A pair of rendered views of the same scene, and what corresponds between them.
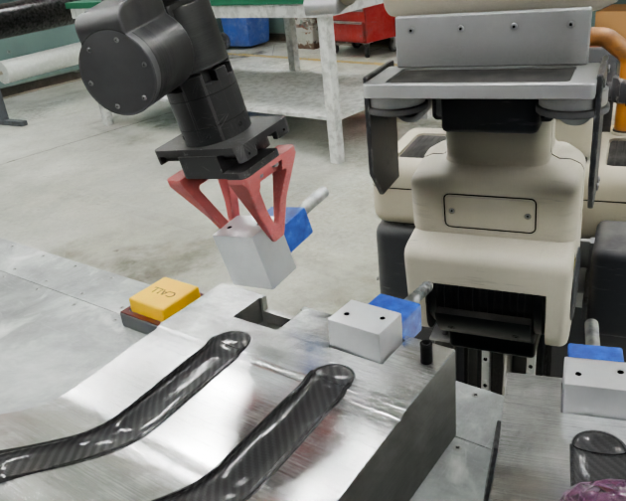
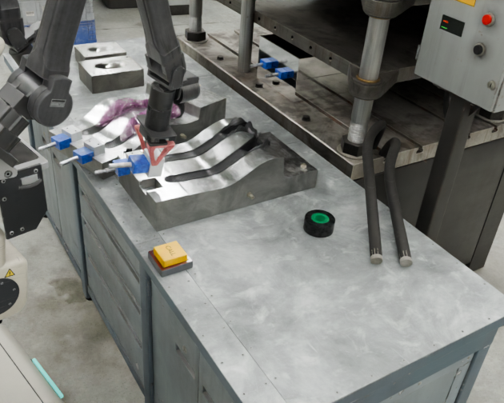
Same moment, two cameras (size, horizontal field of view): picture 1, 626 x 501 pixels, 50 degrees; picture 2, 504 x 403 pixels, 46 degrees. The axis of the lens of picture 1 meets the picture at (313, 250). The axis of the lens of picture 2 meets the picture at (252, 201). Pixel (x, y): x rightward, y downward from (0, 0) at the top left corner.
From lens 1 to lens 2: 1.88 m
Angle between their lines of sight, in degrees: 118
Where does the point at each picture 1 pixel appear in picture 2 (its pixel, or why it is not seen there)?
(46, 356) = (231, 265)
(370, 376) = not seen: hidden behind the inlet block
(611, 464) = (110, 145)
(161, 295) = (172, 249)
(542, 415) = (110, 153)
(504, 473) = (134, 147)
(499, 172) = not seen: outside the picture
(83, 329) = (211, 273)
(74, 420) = (224, 176)
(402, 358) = not seen: hidden behind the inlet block
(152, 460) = (208, 161)
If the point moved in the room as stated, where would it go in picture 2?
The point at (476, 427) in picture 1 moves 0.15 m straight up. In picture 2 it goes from (112, 181) to (109, 134)
